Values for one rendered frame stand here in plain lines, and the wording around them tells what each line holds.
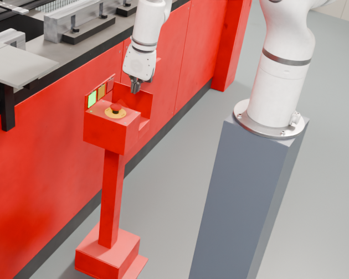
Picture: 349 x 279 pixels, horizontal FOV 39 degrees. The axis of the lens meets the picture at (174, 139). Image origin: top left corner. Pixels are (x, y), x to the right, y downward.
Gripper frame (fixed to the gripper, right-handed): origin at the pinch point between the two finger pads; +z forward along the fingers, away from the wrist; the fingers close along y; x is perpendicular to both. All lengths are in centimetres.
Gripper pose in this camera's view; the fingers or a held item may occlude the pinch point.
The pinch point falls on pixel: (135, 87)
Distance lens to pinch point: 170.1
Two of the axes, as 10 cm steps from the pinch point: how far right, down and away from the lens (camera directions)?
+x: 3.8, -4.7, 8.0
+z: -2.1, 8.0, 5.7
